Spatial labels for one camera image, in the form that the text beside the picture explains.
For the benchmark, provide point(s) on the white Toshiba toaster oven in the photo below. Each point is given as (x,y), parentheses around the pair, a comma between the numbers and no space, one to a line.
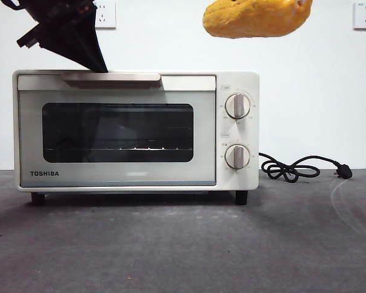
(241,82)

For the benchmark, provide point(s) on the black oven foot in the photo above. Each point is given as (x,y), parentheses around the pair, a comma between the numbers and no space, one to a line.
(241,198)
(37,199)

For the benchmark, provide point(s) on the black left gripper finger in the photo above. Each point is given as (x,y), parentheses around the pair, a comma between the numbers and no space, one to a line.
(70,42)
(94,39)

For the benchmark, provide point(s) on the beige oven knob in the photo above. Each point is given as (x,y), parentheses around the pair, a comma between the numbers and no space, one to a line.
(238,157)
(238,106)

